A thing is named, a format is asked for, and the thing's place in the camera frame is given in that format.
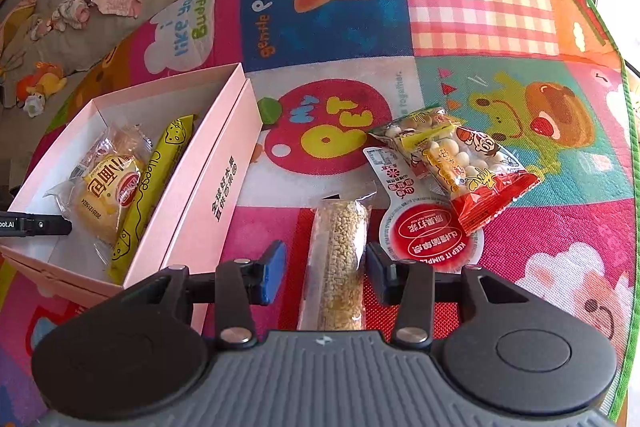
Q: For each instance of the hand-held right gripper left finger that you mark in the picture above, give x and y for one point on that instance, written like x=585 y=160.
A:
x=272 y=272

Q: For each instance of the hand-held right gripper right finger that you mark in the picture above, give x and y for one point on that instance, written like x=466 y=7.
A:
x=380 y=272

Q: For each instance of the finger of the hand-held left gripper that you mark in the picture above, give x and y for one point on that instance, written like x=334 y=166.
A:
x=50 y=225

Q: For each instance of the clear grain bar packet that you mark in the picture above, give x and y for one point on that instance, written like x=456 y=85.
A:
x=340 y=257

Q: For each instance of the red white lid jelly cup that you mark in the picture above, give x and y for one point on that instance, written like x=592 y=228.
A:
x=425 y=232

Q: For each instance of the large clear bread packet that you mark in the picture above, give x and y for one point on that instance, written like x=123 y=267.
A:
x=102 y=192

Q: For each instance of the pink cardboard box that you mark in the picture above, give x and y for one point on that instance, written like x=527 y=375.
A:
x=210 y=187

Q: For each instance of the yellow cheese snack packet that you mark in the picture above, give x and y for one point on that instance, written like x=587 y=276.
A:
x=150 y=187

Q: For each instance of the red ball snack packet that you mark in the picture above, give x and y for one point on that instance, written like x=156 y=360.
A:
x=480 y=177

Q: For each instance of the green yellow ball snack packet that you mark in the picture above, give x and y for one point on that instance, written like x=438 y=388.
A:
x=410 y=132

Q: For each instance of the small white plush toy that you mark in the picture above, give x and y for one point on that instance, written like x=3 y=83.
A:
x=34 y=106

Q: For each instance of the orange plush toy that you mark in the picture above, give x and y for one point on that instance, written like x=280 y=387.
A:
x=42 y=79

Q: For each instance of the grey sofa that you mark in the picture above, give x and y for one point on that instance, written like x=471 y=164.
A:
x=100 y=42

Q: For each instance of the pink white rolled baby clothes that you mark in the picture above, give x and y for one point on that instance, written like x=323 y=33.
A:
x=70 y=7

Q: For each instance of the pink cloth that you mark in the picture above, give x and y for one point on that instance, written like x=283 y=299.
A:
x=25 y=6

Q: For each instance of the colourful cartoon play mat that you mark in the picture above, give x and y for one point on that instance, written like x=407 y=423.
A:
x=350 y=32

